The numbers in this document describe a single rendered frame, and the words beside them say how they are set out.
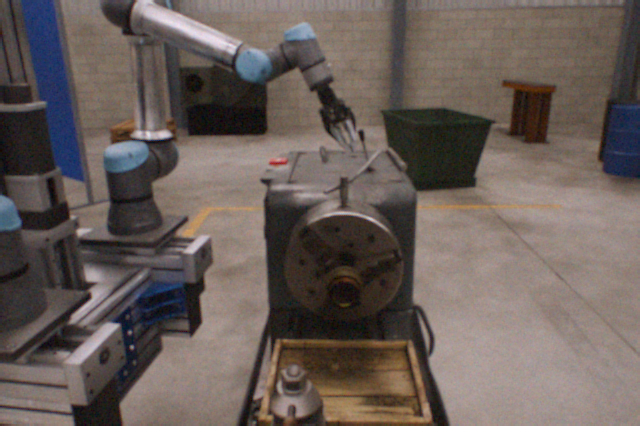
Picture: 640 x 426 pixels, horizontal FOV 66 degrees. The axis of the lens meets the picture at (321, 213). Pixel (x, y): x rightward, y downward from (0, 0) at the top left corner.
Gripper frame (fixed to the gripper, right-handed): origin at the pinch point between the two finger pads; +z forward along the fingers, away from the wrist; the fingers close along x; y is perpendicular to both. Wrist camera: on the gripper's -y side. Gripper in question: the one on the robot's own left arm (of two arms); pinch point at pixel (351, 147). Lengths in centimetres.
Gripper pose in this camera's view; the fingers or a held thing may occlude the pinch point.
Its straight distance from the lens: 139.9
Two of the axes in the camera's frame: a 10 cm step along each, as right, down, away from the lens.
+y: -0.4, 3.2, -9.5
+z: 4.3, 8.6, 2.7
